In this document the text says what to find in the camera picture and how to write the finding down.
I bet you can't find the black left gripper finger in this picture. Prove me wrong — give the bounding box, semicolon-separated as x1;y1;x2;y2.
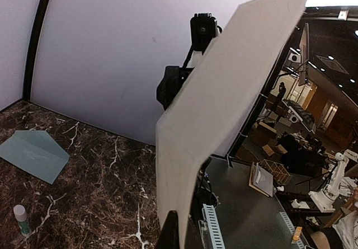
156;210;202;249

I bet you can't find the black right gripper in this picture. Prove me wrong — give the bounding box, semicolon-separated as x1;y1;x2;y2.
156;65;194;110

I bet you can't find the beige lined letter paper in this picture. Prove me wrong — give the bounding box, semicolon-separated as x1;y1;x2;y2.
156;0;307;248

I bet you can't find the light blue paper envelope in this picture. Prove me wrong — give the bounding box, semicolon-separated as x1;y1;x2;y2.
1;130;69;185

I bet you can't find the white industrial robot arm background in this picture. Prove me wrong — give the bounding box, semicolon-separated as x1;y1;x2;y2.
156;66;357;213

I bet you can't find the gray board on floor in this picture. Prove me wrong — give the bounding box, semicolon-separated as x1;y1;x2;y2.
248;163;274;198

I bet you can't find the white green glue stick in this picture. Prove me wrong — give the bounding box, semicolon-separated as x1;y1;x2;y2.
13;204;31;237

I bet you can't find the white slotted cable duct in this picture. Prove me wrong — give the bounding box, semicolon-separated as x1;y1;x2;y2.
198;204;225;249

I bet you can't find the wooden crate frame background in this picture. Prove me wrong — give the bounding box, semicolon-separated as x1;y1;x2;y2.
259;159;292;186

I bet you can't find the black right corner frame post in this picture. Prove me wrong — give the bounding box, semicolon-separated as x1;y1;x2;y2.
22;0;50;101

